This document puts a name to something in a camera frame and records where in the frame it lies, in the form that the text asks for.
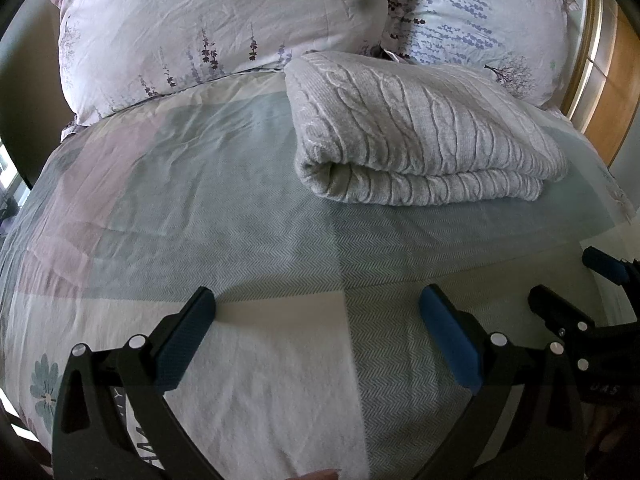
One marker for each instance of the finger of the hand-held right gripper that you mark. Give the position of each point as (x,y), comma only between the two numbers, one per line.
(602,265)
(555,310)

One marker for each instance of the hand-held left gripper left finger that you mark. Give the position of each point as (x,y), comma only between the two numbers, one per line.
(182,340)

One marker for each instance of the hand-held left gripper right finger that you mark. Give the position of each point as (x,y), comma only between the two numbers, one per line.
(450,335)

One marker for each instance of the pastel patchwork quilt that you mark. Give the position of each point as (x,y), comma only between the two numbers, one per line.
(200,220)

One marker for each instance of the wooden wardrobe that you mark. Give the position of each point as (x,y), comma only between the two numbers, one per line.
(617,75)

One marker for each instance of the window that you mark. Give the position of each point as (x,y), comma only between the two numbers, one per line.
(11,180)

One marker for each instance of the lavender print pillow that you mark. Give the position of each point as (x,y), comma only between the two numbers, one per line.
(480,15)

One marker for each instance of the pink floral pillow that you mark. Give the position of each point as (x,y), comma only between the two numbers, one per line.
(210,20)

